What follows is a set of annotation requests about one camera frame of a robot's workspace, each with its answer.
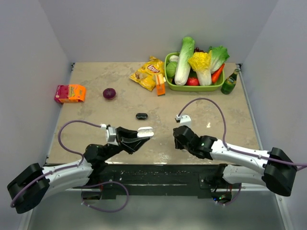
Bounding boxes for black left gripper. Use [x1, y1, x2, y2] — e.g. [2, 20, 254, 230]
[101, 126, 150, 161]

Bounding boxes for white earbud charging case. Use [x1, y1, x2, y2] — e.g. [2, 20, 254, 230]
[137, 126, 154, 138]

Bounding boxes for black earbud charging case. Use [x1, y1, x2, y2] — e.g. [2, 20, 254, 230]
[135, 113, 148, 120]

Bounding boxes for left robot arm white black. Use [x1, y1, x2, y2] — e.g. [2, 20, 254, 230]
[7, 124, 154, 214]

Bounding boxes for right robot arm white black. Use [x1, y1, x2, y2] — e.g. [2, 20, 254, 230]
[173, 126, 297, 196]

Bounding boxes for red onion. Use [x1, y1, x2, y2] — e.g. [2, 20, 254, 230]
[103, 88, 117, 100]

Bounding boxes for red tomato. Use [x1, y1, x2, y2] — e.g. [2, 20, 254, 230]
[186, 77, 200, 86]

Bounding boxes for green plastic basket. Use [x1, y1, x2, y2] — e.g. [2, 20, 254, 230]
[164, 52, 225, 92]

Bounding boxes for green white napa cabbage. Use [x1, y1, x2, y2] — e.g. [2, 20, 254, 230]
[175, 36, 195, 86]

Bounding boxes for orange small carton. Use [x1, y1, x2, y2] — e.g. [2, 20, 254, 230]
[155, 74, 165, 96]

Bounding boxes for orange carrot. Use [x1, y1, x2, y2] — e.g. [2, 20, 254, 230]
[212, 63, 225, 84]

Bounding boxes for yellow Lays chips bag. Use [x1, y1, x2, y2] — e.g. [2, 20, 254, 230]
[130, 56, 165, 92]

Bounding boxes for round green cabbage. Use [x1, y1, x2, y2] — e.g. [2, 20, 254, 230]
[165, 61, 177, 79]

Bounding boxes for green glass bottle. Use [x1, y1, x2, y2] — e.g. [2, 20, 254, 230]
[221, 69, 240, 94]

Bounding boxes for pink orange snack box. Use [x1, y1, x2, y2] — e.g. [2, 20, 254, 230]
[54, 84, 86, 104]

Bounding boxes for yellow napa cabbage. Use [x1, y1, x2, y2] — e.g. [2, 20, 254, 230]
[188, 51, 212, 86]

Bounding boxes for white cauliflower piece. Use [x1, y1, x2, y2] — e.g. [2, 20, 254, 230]
[169, 55, 179, 62]

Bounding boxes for dark grapes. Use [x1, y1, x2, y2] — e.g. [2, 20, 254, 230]
[194, 47, 205, 53]

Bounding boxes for green leaf lettuce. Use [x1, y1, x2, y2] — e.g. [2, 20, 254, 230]
[209, 46, 230, 74]

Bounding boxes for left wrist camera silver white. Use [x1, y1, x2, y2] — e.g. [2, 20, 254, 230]
[100, 124, 118, 146]

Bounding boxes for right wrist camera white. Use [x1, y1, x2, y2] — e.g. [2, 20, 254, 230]
[175, 114, 192, 128]

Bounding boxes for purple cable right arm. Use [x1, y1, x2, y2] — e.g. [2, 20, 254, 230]
[178, 97, 307, 171]

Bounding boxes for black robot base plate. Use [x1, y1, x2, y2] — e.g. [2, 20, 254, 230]
[86, 164, 239, 199]

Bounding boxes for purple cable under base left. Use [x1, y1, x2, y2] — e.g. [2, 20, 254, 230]
[80, 181, 130, 212]

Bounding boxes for purple cable under base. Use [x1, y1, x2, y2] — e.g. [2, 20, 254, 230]
[214, 183, 242, 207]
[80, 181, 130, 212]

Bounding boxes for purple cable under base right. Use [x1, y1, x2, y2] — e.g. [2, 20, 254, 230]
[214, 183, 242, 207]

